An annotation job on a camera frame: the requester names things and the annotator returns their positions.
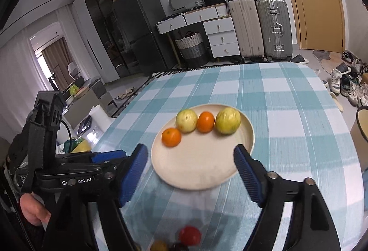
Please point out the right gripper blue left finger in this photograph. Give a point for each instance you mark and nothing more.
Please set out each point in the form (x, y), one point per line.
(129, 173)

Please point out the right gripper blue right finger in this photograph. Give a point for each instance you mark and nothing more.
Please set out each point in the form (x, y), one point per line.
(252, 173)

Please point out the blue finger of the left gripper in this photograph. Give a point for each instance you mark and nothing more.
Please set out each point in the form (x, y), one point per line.
(90, 157)
(107, 169)

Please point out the orange mandarin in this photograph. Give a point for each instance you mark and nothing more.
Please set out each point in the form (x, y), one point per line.
(171, 137)
(205, 122)

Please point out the large yellow guava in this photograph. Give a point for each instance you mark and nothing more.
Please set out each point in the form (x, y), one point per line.
(228, 121)

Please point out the small yellow guava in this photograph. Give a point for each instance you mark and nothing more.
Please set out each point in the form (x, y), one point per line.
(186, 120)

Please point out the brown longan fruit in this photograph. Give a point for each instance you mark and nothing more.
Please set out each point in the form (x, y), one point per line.
(159, 245)

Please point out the red cherry tomato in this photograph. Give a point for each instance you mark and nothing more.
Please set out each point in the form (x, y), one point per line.
(190, 236)

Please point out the dark purple cherry tomato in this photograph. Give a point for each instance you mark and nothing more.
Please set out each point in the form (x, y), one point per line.
(178, 246)

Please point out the person's left hand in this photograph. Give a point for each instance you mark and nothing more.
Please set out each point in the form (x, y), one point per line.
(33, 210)

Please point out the white paper towel roll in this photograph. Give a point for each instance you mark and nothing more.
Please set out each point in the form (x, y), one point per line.
(101, 118)

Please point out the cream round plate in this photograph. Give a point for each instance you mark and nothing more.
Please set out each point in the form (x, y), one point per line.
(200, 161)

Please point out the teal checkered tablecloth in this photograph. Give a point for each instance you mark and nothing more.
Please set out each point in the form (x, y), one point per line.
(299, 133)

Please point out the cream enamel bin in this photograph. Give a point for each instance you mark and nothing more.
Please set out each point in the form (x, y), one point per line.
(359, 133)

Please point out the woven laundry basket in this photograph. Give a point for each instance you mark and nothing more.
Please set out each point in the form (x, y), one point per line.
(193, 50)

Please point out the silver aluminium suitcase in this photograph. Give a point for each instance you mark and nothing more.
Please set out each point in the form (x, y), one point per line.
(276, 29)

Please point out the black refrigerator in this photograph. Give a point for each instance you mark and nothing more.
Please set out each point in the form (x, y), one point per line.
(137, 22)

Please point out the white drawer desk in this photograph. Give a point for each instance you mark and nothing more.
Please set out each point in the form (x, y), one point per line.
(215, 25)

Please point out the beige hard suitcase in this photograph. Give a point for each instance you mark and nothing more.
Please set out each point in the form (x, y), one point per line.
(247, 27)

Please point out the wooden door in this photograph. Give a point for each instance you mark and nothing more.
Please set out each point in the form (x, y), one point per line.
(319, 24)

